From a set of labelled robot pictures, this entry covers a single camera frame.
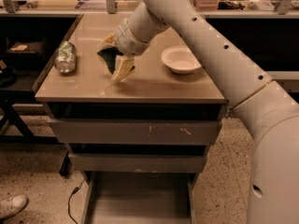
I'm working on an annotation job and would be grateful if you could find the white sneaker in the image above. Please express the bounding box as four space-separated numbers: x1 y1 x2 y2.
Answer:
0 195 28 219

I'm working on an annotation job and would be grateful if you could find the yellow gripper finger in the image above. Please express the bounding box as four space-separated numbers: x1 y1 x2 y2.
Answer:
100 33 117 49
111 55 135 82

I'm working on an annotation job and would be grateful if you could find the top grey drawer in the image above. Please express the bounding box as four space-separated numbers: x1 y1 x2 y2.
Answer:
49 119 221 146

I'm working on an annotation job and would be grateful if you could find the dark box on shelf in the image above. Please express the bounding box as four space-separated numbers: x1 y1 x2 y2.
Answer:
6 41 46 70

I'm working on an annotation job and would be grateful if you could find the crushed green soda can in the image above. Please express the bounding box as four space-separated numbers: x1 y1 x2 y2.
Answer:
54 41 77 74

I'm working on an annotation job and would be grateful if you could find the white paper bowl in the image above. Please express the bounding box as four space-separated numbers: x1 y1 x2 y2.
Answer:
161 46 202 75

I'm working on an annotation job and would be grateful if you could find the bottom open grey drawer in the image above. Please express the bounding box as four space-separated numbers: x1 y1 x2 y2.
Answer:
81 172 195 224

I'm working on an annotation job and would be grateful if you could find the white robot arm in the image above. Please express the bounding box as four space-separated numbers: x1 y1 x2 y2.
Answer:
99 0 299 224

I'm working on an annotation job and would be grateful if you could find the grey drawer cabinet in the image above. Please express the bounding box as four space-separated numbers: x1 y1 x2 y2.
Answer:
32 13 237 224

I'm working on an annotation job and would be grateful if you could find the dark green yellow sponge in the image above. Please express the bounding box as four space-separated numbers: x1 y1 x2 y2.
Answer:
97 47 123 74

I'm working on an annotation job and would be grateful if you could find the middle grey drawer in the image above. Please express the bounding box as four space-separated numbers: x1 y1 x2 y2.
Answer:
69 154 205 174

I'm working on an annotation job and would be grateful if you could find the black table leg frame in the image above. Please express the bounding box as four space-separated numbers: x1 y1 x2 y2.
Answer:
0 93 72 176

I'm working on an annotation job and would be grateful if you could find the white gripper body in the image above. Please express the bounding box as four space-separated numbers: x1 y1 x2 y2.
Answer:
115 19 150 56

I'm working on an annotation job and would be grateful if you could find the black floor cable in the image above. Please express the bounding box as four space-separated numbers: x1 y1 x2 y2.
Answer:
67 179 86 224

